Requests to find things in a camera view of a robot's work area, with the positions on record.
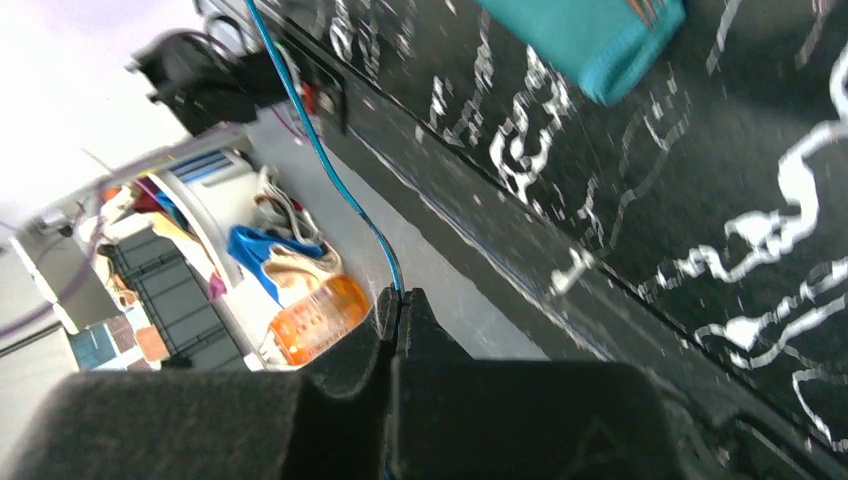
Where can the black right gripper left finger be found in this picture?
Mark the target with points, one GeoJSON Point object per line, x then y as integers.
{"type": "Point", "coordinates": [322, 421]}

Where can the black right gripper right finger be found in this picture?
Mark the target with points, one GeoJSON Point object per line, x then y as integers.
{"type": "Point", "coordinates": [456, 417]}

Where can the teal cloth napkin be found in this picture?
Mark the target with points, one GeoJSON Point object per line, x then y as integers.
{"type": "Point", "coordinates": [601, 46]}

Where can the orange translucent plastic bottle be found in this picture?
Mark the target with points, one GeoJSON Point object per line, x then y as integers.
{"type": "Point", "coordinates": [311, 325]}

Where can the blue and beige cloth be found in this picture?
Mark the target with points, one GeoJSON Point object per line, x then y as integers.
{"type": "Point", "coordinates": [287, 269]}

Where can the white plastic bin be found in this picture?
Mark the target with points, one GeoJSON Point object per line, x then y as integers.
{"type": "Point", "coordinates": [214, 191]}

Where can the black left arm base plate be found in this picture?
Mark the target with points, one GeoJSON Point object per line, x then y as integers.
{"type": "Point", "coordinates": [203, 87]}

